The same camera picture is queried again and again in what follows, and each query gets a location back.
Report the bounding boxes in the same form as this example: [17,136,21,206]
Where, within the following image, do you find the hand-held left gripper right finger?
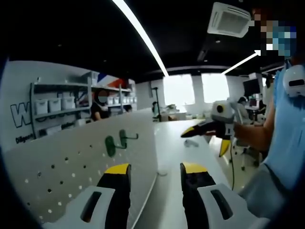
[180,162,270,229]

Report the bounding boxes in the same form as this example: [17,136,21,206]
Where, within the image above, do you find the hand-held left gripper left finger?
[42,163,132,229]

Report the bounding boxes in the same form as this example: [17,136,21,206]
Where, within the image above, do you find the person's right hand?
[233,122,251,143]

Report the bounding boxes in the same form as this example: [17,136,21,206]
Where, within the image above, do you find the white office chair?
[234,137,261,171]

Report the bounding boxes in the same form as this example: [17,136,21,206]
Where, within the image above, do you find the black computer monitor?
[243,79,261,95]

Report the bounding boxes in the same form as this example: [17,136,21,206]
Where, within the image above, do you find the teal office chair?
[152,101,161,123]

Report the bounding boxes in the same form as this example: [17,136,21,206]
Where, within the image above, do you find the short ceiling light strip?
[221,49,263,75]

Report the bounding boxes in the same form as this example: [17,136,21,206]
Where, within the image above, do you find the black light stand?
[152,87,161,118]

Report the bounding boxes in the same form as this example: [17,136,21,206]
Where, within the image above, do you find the grey mesh office chair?
[238,164,288,215]

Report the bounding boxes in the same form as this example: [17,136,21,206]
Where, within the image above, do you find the white perforated pegboard panel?
[3,108,160,225]

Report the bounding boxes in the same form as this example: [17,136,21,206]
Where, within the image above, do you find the person in blue shirt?
[263,57,305,191]

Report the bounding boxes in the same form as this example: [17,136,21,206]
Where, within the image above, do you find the white worn device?
[282,64,305,99]

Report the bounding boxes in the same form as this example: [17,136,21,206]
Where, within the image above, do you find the ceiling air conditioner unit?
[206,1,253,39]

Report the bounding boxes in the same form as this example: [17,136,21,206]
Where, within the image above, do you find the long ceiling light strip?
[111,0,170,77]

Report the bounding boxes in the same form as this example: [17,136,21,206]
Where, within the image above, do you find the row of white storage bins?
[35,95,138,115]

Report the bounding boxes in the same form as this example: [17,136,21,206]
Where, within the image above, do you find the grey metal shelving rack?
[30,71,138,139]

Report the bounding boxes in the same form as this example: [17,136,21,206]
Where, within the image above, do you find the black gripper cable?
[228,142,236,191]

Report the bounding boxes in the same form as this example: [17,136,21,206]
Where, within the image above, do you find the red blue striped wall banner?
[97,72,130,89]

